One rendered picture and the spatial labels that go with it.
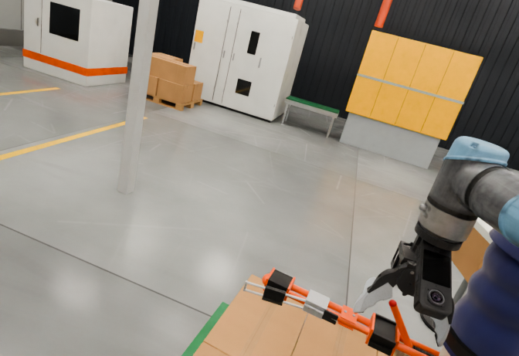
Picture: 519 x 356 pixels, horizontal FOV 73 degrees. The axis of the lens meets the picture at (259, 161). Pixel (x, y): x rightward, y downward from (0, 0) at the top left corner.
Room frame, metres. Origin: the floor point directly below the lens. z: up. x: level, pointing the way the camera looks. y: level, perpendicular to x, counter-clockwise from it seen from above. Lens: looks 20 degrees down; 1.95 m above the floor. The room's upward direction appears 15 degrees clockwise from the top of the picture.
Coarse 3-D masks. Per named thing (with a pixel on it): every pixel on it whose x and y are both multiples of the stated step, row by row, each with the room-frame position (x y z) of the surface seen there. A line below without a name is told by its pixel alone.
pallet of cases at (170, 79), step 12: (156, 60) 7.25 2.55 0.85; (168, 60) 7.31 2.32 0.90; (180, 60) 7.97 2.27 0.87; (156, 72) 7.25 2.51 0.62; (168, 72) 7.17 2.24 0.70; (180, 72) 7.11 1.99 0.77; (192, 72) 7.38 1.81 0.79; (156, 84) 7.18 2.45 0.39; (168, 84) 7.14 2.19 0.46; (180, 84) 7.10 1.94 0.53; (192, 84) 7.47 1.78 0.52; (156, 96) 7.21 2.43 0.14; (168, 96) 7.13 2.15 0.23; (180, 96) 7.08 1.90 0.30; (192, 96) 7.55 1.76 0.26; (180, 108) 7.08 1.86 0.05
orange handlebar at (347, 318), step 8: (264, 280) 0.98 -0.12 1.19; (296, 288) 0.98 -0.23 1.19; (296, 296) 0.94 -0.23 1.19; (304, 296) 0.97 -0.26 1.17; (328, 304) 0.95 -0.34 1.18; (336, 304) 0.95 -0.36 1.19; (336, 312) 0.92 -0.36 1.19; (344, 312) 0.92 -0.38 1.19; (352, 312) 0.93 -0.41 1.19; (344, 320) 0.89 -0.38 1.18; (352, 320) 0.89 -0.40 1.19; (360, 320) 0.92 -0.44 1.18; (368, 320) 0.91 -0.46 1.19; (352, 328) 0.89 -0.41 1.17; (360, 328) 0.88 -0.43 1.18; (368, 328) 0.88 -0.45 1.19; (400, 336) 0.88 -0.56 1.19; (400, 344) 0.85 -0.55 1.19; (416, 344) 0.87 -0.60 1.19; (424, 344) 0.87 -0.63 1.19; (408, 352) 0.83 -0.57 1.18; (416, 352) 0.83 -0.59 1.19; (432, 352) 0.85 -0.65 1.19
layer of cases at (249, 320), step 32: (256, 288) 1.72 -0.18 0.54; (224, 320) 1.42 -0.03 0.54; (256, 320) 1.47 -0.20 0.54; (288, 320) 1.53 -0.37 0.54; (320, 320) 1.59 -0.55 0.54; (224, 352) 1.23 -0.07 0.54; (256, 352) 1.28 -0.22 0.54; (288, 352) 1.32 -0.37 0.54; (320, 352) 1.37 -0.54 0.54; (352, 352) 1.43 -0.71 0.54
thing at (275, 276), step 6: (276, 270) 1.03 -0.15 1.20; (270, 276) 0.98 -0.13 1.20; (276, 276) 0.99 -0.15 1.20; (282, 276) 1.00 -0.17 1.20; (288, 276) 1.01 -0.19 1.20; (270, 282) 0.96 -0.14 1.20; (276, 282) 0.97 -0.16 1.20; (282, 282) 0.97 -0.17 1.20; (288, 282) 0.98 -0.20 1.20; (276, 288) 0.96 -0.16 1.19; (282, 288) 0.95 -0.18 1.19; (288, 288) 0.95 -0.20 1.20
